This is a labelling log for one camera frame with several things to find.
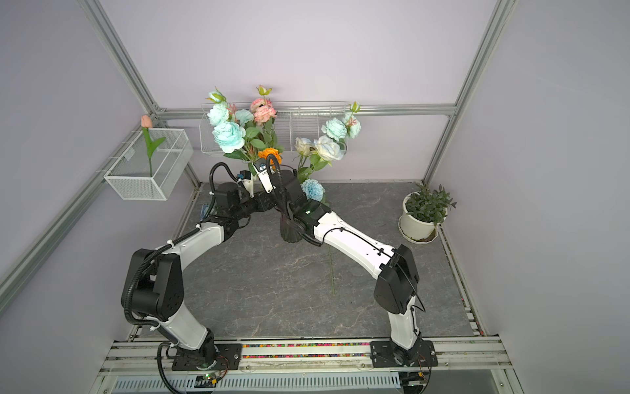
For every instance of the white wire basket back wall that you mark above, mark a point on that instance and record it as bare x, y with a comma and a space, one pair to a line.
303, 119

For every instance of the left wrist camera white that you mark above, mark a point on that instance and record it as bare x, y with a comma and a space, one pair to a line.
247, 179

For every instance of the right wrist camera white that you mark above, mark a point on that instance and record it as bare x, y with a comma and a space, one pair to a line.
264, 172

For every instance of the teal white rose spray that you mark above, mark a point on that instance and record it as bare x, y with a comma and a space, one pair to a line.
331, 146

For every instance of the dark red glass vase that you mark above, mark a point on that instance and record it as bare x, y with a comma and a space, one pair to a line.
291, 230

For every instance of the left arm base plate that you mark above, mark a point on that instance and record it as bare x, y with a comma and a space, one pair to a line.
219, 356

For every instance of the orange rose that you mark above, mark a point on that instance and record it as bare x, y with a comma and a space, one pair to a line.
263, 154

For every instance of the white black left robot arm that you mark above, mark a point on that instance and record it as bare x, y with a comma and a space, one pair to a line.
154, 295

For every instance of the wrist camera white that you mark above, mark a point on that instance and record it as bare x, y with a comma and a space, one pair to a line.
247, 179
264, 172

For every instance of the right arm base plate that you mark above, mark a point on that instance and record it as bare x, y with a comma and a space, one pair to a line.
386, 354

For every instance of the pink tulip in basket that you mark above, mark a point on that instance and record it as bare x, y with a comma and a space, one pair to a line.
151, 144

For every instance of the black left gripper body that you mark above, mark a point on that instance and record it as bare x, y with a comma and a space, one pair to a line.
255, 204

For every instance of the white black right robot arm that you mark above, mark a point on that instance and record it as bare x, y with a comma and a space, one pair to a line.
393, 268

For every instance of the potted green plant white pot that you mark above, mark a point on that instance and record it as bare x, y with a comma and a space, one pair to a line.
424, 210

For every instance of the pink rose spray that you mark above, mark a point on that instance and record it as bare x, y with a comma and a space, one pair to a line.
265, 115

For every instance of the light blue carnation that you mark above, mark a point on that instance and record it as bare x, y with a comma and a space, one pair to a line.
313, 189

